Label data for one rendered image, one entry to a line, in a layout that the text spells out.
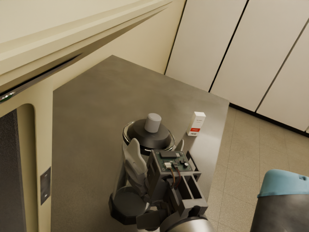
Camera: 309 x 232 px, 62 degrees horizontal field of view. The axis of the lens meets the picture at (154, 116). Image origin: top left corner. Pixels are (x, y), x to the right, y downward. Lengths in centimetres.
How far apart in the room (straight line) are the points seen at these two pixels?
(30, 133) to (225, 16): 282
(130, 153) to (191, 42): 276
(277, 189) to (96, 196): 49
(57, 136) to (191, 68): 255
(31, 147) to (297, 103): 317
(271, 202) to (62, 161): 60
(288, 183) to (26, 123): 35
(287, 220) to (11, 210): 42
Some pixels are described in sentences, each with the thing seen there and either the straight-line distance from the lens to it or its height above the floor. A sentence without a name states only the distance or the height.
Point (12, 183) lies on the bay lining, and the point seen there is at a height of 120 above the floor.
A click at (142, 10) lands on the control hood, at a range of 17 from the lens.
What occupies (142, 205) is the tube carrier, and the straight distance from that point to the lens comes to 61.
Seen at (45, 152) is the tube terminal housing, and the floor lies 127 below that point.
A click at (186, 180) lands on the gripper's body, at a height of 125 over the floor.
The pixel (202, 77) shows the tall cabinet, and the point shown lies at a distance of 328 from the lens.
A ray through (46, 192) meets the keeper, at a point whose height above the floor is 118.
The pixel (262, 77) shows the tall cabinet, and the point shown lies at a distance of 322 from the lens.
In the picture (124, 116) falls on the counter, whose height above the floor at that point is 94.
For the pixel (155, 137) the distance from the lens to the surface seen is 50.
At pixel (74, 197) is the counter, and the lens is 74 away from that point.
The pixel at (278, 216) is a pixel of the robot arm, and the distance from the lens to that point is 40.
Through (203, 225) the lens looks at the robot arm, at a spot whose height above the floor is 125.
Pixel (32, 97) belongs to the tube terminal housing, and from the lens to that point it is 31.
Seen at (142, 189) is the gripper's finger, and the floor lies 120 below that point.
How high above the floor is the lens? 154
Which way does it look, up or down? 34 degrees down
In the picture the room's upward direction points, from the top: 17 degrees clockwise
